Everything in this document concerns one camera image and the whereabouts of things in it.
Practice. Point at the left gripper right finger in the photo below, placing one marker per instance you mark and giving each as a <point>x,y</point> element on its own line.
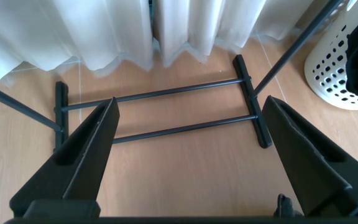
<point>319,183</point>

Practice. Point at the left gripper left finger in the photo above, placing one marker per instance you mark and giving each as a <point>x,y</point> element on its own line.
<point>82,180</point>

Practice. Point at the white laundry basket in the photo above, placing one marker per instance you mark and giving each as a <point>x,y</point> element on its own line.
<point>310,67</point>

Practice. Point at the black clothes rack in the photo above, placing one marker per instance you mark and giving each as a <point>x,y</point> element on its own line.
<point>166,92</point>

